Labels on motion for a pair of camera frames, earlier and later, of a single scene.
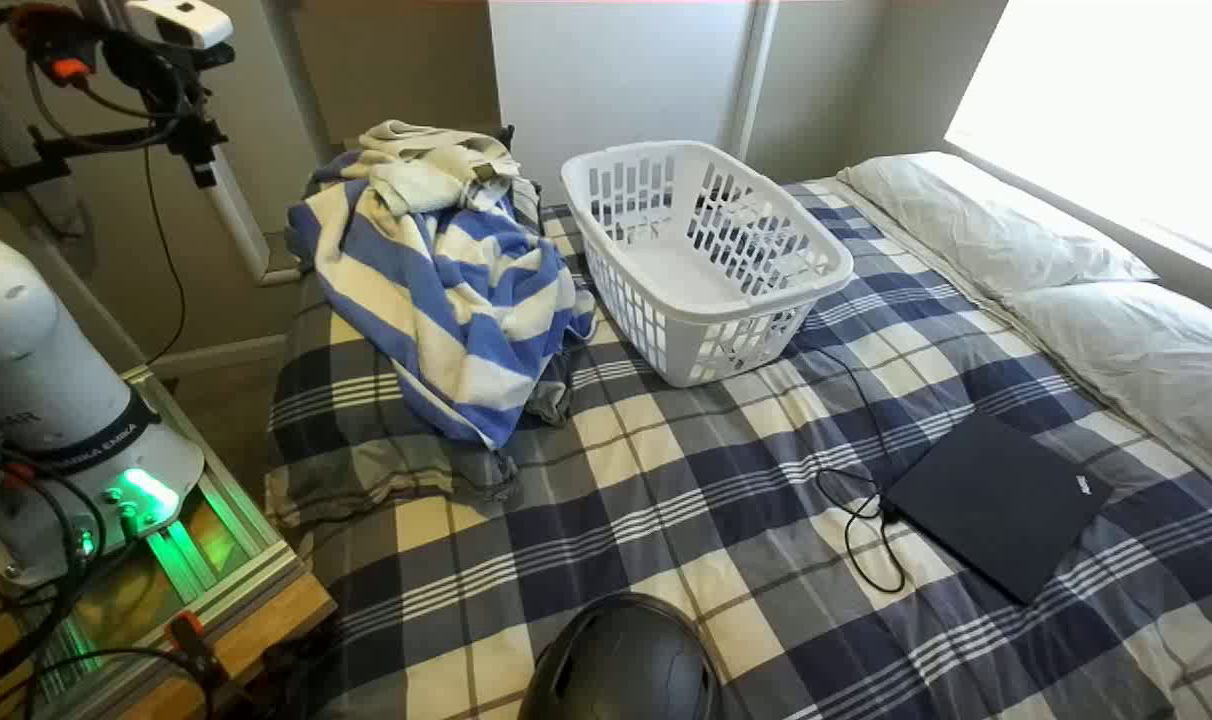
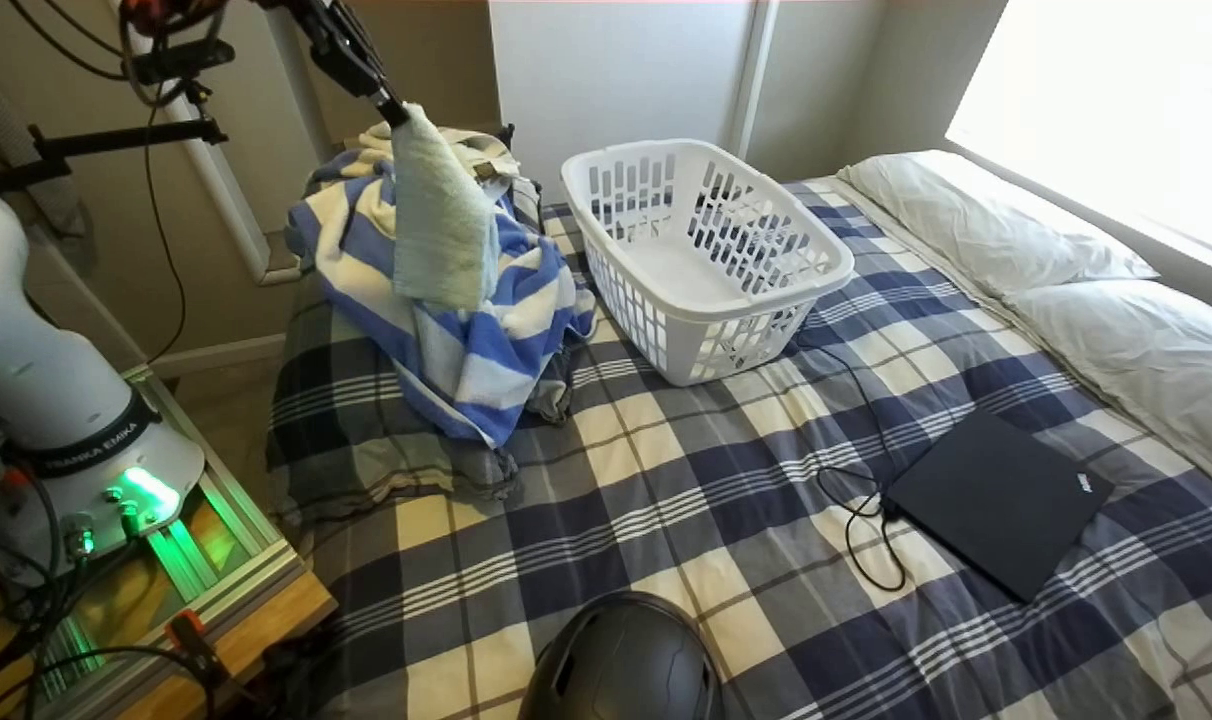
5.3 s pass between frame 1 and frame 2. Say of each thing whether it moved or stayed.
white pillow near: stayed
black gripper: moved
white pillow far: stayed
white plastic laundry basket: stayed
